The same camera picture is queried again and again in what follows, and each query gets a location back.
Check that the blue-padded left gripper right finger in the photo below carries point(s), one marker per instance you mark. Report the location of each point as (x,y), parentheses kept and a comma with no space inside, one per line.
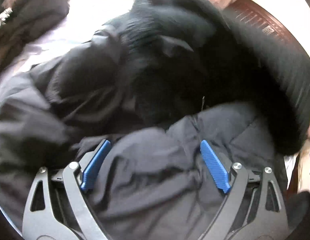
(266,216)

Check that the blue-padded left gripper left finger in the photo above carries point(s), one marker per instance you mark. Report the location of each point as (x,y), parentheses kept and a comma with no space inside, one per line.
(43,216)

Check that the black puffer down jacket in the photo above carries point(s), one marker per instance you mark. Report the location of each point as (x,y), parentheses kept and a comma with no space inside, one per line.
(177,72)

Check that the dark wooden headboard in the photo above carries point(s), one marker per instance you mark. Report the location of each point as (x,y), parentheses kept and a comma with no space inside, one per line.
(282,24)

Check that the dark brown folded jacket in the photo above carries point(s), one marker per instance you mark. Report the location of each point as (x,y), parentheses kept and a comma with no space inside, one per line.
(28,20)

